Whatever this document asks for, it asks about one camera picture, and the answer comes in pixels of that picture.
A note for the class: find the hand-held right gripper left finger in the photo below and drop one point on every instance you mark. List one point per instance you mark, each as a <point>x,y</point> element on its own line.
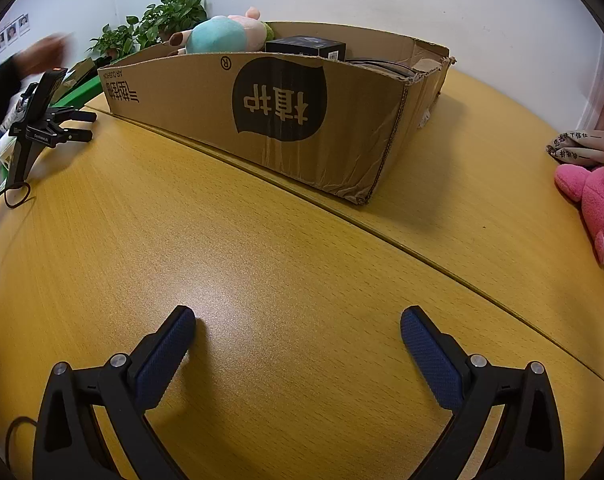
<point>164,355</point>

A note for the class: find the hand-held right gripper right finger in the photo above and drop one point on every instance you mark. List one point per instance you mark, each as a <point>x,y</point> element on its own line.
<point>426,350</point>

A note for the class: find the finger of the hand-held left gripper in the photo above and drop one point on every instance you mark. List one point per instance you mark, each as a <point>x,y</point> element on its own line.
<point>77,114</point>
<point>77,136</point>

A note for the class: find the brown cardboard box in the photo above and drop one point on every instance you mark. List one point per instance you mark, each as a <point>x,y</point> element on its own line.
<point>182,95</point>

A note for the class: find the person's left forearm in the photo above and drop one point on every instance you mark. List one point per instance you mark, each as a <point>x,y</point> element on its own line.
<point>2,95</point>

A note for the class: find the person's left hand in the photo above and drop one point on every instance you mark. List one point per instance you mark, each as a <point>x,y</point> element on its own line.
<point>44,55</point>

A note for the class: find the green board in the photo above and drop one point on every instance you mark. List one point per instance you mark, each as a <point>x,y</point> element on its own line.
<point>84,91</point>

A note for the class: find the small brown carton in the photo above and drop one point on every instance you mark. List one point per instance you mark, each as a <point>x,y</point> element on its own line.
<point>79,71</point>

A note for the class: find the green potted plant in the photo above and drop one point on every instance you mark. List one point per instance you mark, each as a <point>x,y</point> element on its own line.
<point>113,40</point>
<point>174,15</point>

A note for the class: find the teal and pink plush pig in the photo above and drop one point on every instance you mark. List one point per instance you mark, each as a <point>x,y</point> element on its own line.
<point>217,35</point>

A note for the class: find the pink plush toy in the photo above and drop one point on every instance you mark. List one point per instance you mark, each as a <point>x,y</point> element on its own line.
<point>594,200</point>

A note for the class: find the small black box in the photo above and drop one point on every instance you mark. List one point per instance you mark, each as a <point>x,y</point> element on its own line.
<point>302,47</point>

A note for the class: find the grey printed pillow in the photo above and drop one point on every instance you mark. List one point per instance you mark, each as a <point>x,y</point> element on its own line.
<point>576,147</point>

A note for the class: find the black glossy item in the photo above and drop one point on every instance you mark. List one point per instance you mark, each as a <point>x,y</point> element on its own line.
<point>376,66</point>

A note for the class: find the small wall photo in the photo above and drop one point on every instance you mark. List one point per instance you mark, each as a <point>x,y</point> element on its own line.
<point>12,33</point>
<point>23,25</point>
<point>0,42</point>

